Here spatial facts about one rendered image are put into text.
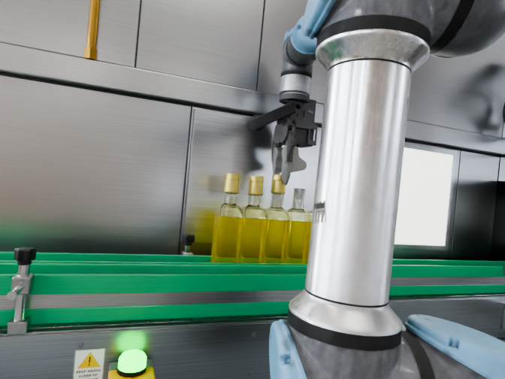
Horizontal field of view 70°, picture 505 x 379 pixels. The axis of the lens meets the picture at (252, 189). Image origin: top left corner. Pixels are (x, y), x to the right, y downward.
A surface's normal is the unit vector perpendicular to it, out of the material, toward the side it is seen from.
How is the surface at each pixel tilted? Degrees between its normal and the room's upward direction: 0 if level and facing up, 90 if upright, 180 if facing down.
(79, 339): 90
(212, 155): 90
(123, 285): 90
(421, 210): 90
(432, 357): 31
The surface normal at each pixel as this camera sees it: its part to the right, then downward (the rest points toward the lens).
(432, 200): 0.35, 0.04
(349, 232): -0.31, -0.05
